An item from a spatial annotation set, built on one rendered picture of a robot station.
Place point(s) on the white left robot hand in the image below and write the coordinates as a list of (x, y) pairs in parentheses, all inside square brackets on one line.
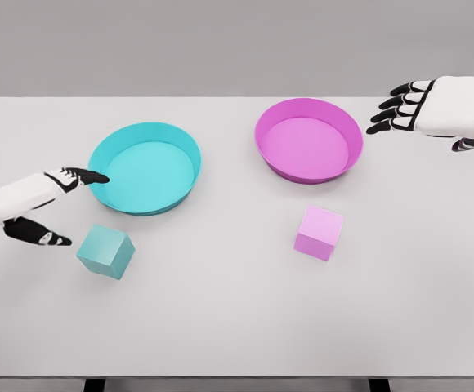
[(20, 195)]

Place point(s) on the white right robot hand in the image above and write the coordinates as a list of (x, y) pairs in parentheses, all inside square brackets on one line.
[(453, 106)]

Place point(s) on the cyan block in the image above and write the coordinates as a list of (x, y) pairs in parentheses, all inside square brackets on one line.
[(105, 251)]

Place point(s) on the cyan round plate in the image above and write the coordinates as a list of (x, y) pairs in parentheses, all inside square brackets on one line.
[(147, 168)]

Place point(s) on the magenta round plate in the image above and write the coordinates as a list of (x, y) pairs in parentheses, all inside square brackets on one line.
[(308, 139)]

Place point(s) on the pink block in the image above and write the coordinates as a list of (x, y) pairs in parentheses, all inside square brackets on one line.
[(318, 232)]

